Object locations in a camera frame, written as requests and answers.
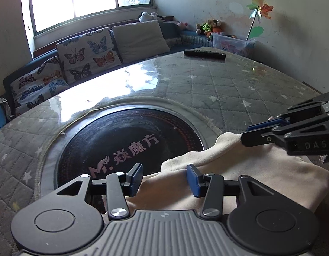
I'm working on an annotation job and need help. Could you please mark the window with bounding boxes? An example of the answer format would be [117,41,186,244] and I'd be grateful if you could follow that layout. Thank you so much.
[22,0,157,37]

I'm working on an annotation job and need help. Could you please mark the colourful pinwheel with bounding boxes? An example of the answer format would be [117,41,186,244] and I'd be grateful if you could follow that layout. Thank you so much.
[245,0,274,41]

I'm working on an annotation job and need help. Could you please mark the black remote control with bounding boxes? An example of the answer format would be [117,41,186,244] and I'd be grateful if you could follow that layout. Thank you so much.
[183,49,226,61]

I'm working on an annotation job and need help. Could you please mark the blue sofa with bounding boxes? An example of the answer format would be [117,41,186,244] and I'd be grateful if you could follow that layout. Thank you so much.
[0,21,216,132]

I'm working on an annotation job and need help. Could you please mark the large butterfly print cushion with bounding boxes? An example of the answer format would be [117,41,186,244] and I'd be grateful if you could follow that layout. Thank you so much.
[56,27,123,84]

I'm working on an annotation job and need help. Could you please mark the clear plastic storage box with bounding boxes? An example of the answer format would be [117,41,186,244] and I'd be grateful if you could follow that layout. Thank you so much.
[212,32,257,57]

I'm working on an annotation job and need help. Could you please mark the brown bear plush toys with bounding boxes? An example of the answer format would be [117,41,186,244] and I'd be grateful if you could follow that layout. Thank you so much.
[196,19,223,36]

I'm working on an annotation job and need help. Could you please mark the grey cloth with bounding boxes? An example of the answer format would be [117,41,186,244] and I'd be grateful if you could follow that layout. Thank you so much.
[0,97,12,121]

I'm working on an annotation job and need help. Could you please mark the grey quilted star table cover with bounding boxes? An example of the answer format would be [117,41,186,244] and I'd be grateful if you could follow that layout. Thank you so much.
[0,49,329,256]

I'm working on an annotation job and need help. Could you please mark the cream sweatshirt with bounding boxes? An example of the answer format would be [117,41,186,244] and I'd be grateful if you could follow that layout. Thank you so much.
[101,132,329,220]

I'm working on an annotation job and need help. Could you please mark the black round induction cooktop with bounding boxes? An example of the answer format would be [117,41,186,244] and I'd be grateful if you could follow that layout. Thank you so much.
[56,109,208,214]

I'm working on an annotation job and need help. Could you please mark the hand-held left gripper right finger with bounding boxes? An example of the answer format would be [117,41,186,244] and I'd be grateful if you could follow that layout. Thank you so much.
[186,164,273,221]

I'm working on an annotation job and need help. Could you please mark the white panda plush toy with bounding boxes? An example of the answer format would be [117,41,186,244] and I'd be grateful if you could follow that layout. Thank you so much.
[139,12,164,23]

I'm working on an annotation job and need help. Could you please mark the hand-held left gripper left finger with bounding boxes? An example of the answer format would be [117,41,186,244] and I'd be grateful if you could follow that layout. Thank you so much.
[56,163,144,220]

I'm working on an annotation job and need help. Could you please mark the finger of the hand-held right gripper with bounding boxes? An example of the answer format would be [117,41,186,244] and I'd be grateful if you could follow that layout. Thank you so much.
[240,112,329,156]
[246,92,329,132]

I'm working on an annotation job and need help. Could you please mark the beige cushion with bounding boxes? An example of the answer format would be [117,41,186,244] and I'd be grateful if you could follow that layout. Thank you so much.
[111,20,171,64]

